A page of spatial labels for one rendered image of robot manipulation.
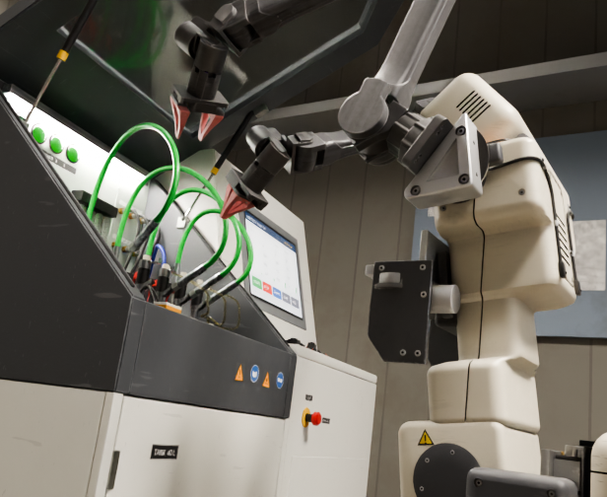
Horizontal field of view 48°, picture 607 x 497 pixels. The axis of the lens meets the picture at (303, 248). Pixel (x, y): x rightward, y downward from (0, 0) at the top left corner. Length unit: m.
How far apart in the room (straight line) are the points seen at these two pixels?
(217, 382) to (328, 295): 2.06
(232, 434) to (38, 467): 0.44
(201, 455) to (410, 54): 0.85
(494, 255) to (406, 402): 2.12
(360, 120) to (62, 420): 0.69
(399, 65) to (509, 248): 0.33
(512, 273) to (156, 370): 0.63
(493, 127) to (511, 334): 0.33
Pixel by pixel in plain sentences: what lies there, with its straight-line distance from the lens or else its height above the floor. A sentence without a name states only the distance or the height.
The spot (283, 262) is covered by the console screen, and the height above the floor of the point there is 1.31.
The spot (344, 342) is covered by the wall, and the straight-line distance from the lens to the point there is 3.34.
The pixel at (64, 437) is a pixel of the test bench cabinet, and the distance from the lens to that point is 1.22.
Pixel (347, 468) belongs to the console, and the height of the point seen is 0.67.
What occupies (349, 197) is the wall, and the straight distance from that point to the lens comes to 3.55.
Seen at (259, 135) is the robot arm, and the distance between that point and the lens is 1.53.
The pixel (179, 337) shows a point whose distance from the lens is 1.30.
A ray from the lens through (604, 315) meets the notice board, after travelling 2.96.
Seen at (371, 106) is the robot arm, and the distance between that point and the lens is 1.05.
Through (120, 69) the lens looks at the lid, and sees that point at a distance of 1.82.
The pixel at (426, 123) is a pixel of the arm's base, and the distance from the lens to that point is 1.02.
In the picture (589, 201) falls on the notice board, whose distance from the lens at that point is 3.10.
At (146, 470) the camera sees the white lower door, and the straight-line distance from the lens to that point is 1.27.
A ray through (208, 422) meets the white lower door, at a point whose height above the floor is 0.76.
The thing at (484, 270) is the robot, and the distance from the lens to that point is 1.09.
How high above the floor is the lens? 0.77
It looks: 15 degrees up
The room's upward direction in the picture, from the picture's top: 7 degrees clockwise
